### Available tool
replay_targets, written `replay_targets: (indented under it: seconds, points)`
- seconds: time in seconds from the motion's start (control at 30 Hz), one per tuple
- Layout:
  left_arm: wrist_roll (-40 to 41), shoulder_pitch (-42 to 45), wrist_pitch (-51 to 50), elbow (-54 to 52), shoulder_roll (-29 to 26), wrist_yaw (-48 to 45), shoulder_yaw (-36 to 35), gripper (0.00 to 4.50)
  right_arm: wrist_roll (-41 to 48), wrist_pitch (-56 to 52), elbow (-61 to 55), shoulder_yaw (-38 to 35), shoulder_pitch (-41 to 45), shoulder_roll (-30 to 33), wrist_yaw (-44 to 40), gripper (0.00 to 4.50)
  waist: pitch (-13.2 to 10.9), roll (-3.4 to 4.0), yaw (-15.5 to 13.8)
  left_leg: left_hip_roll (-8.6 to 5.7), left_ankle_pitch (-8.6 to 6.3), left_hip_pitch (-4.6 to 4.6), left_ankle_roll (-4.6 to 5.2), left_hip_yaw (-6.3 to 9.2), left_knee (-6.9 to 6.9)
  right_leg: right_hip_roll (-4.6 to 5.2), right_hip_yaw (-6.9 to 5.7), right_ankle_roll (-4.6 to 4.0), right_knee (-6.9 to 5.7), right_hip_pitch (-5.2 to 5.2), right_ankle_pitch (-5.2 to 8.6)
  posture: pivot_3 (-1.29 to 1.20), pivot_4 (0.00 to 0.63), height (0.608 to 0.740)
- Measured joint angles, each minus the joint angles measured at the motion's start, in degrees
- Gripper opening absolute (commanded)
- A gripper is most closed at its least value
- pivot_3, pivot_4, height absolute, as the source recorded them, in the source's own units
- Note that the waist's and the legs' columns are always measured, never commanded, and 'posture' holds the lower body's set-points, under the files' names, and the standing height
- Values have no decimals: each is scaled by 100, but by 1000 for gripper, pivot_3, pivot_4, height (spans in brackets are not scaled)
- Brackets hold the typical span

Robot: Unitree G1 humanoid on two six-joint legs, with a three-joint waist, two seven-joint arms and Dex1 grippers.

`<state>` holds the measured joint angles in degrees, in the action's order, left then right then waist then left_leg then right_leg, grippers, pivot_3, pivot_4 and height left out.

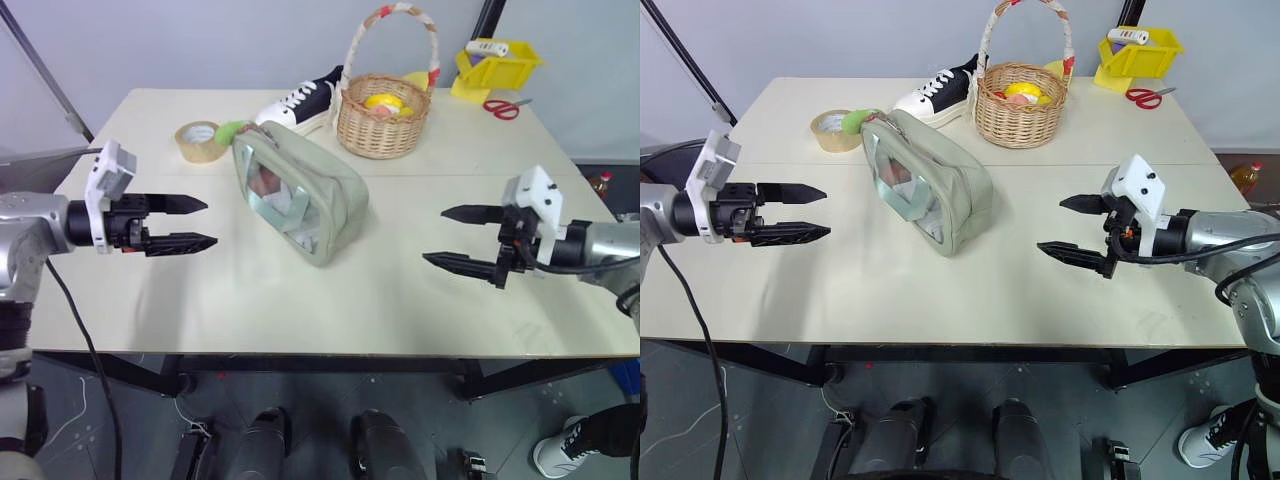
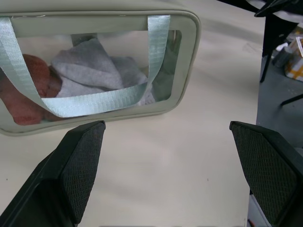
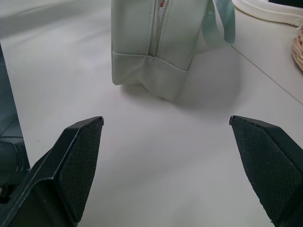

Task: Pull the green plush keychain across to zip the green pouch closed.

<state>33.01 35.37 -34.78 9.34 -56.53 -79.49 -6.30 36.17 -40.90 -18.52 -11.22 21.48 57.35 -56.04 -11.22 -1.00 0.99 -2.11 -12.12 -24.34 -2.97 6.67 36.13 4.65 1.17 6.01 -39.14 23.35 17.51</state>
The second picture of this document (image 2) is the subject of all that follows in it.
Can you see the clear cream-trimmed tote bag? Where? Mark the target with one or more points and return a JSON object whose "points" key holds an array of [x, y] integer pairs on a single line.
{"points": [[187, 59]]}

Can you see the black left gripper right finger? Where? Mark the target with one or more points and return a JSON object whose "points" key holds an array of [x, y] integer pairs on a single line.
{"points": [[267, 175]]}

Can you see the grey towel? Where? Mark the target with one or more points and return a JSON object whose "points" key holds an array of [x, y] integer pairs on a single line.
{"points": [[94, 71]]}

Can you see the black metal stand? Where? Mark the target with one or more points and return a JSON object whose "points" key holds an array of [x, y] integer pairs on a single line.
{"points": [[272, 35]]}

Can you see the rust orange towel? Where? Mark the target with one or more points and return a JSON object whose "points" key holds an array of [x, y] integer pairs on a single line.
{"points": [[26, 94]]}

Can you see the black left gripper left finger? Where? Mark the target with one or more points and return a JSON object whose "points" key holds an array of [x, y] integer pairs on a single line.
{"points": [[71, 175]]}

